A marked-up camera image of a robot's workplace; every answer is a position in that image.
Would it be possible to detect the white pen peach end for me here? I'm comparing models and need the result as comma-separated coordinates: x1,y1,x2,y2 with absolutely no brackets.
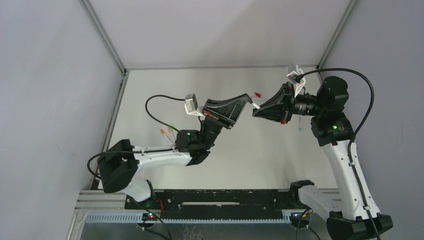
163,133,174,146

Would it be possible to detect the white pen red tip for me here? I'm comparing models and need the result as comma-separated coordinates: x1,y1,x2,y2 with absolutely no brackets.
252,97,269,101

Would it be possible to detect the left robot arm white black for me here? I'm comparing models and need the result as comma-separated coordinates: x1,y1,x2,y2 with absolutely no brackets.
97,93,253,203

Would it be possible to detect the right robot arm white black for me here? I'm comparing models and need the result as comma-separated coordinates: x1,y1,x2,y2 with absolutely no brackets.
252,76,393,240

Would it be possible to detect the white pen teal tip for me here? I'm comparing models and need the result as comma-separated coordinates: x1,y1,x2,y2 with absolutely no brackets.
298,116,302,131

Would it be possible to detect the small circuit board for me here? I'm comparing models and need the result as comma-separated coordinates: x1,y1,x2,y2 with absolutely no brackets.
141,212,160,222

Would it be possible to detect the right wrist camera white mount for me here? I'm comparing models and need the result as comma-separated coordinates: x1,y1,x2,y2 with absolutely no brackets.
287,63,306,98

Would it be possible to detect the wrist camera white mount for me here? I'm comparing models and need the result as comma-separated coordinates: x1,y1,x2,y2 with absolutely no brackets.
287,63,306,98
184,93,203,117

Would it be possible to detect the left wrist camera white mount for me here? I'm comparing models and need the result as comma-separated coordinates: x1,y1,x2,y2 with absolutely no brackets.
184,93,203,117

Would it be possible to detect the left black camera cable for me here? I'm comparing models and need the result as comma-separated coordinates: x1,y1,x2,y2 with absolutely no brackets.
86,94,186,181

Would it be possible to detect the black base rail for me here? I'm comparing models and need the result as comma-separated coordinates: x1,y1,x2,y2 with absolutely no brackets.
124,188,312,221

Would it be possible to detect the aluminium frame profile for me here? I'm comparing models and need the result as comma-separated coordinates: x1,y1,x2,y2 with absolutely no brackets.
87,70,130,190

